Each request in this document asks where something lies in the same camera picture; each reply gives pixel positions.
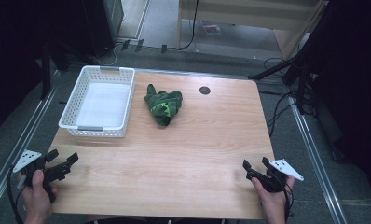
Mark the round black table grommet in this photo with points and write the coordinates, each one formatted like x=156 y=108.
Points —
x=204 y=90

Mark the person's left hand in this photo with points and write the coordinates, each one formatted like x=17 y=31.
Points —
x=37 y=196

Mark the dark green cloth bundle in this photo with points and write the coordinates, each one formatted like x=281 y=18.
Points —
x=163 y=104

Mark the black upright stand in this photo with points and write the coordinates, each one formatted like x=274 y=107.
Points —
x=45 y=71

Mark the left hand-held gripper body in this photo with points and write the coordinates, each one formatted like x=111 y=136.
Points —
x=27 y=159

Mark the white plastic basket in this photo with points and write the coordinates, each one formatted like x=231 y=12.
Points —
x=103 y=104

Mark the red printed paper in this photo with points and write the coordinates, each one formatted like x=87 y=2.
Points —
x=211 y=28

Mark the person's right hand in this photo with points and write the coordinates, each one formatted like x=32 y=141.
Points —
x=272 y=202

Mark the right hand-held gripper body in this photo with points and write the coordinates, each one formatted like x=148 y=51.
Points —
x=283 y=169

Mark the metal floor rail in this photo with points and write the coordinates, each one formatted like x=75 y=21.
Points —
x=314 y=155
x=22 y=137

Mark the black tape strip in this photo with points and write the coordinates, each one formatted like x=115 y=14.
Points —
x=125 y=44
x=163 y=48

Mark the light wooden bench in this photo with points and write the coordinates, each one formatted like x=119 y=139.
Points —
x=252 y=15

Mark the black cabinet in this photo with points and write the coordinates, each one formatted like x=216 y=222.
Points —
x=103 y=25

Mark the black tripod stand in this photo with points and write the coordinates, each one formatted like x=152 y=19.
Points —
x=295 y=62

